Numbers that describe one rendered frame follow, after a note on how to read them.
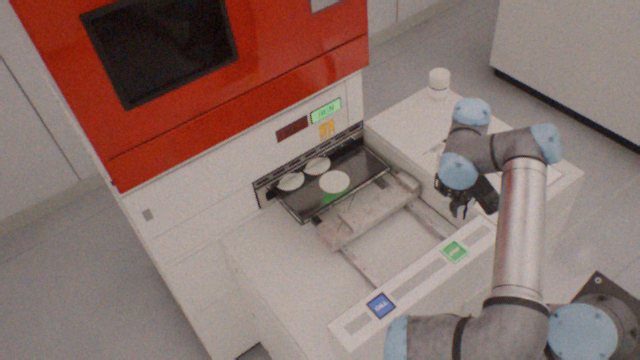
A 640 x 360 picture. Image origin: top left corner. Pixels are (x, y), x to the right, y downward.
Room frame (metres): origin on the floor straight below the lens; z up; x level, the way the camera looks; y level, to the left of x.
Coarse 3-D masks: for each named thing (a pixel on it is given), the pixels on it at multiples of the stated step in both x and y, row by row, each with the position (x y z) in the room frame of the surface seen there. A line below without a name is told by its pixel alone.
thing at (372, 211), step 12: (384, 192) 1.11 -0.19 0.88; (396, 192) 1.10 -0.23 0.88; (408, 192) 1.10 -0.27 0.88; (360, 204) 1.07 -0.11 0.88; (372, 204) 1.06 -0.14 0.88; (384, 204) 1.06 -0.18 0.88; (396, 204) 1.05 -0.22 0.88; (360, 216) 1.02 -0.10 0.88; (372, 216) 1.02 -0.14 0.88; (384, 216) 1.02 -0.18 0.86; (336, 228) 0.99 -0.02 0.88; (324, 240) 0.95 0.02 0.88; (348, 240) 0.95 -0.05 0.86
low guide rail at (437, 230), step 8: (376, 184) 1.20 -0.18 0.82; (384, 184) 1.17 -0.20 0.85; (408, 208) 1.06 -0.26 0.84; (416, 208) 1.05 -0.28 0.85; (416, 216) 1.03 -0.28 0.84; (424, 216) 1.01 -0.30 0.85; (424, 224) 1.00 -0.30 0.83; (432, 224) 0.98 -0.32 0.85; (432, 232) 0.97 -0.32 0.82; (440, 232) 0.94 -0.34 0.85
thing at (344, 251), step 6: (342, 252) 0.92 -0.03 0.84; (348, 252) 0.91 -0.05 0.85; (348, 258) 0.90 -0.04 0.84; (354, 258) 0.89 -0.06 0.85; (354, 264) 0.87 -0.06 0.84; (360, 264) 0.87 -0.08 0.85; (360, 270) 0.85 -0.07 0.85; (366, 270) 0.84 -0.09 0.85; (366, 276) 0.82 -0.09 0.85; (372, 276) 0.82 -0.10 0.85; (372, 282) 0.80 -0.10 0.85; (378, 282) 0.80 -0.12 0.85
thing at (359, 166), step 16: (352, 144) 1.33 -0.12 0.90; (336, 160) 1.26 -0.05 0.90; (352, 160) 1.25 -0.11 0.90; (368, 160) 1.24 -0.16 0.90; (304, 176) 1.21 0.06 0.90; (320, 176) 1.20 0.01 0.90; (352, 176) 1.18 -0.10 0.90; (368, 176) 1.17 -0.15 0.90; (288, 192) 1.15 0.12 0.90; (304, 192) 1.14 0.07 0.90; (320, 192) 1.13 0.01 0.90; (304, 208) 1.07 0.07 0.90; (320, 208) 1.06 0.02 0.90
